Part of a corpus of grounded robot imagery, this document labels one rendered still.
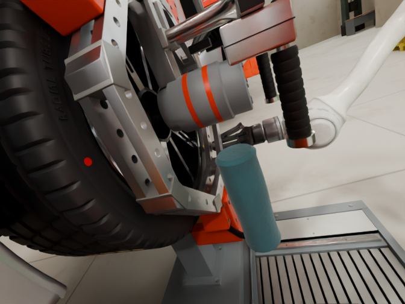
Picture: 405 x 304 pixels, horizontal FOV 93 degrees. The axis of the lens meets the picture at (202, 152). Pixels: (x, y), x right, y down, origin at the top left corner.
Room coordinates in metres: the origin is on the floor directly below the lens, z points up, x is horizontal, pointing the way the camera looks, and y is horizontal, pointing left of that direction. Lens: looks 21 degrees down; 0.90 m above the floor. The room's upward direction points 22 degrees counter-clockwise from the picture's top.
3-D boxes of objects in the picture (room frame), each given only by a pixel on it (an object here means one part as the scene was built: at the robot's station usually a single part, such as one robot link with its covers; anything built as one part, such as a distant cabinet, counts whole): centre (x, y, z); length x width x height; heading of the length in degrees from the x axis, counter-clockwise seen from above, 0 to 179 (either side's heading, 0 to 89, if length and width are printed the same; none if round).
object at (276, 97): (0.60, -0.27, 0.83); 0.04 x 0.04 x 0.16
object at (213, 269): (0.58, 0.17, 0.32); 0.40 x 0.30 x 0.28; 161
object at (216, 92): (0.50, -0.06, 0.85); 0.21 x 0.14 x 0.14; 71
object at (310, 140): (0.28, -0.16, 0.83); 0.04 x 0.04 x 0.16
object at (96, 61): (0.52, 0.01, 0.85); 0.54 x 0.07 x 0.54; 161
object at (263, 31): (0.29, -0.13, 0.93); 0.09 x 0.05 x 0.05; 71
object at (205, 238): (0.53, 0.04, 0.48); 0.16 x 0.12 x 0.17; 71
